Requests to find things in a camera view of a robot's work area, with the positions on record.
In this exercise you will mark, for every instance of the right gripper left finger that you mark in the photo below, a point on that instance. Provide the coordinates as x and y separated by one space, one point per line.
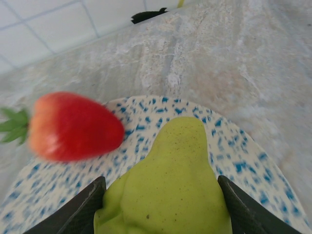
80 209

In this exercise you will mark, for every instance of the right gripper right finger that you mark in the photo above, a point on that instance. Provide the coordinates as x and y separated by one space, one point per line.
246 212

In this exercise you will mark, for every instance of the green toy pear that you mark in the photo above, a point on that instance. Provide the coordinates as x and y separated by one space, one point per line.
165 182

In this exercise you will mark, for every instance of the blue speckled plate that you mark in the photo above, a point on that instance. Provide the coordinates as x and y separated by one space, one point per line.
243 151

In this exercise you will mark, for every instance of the red toy strawberry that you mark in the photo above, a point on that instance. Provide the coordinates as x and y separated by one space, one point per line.
73 126

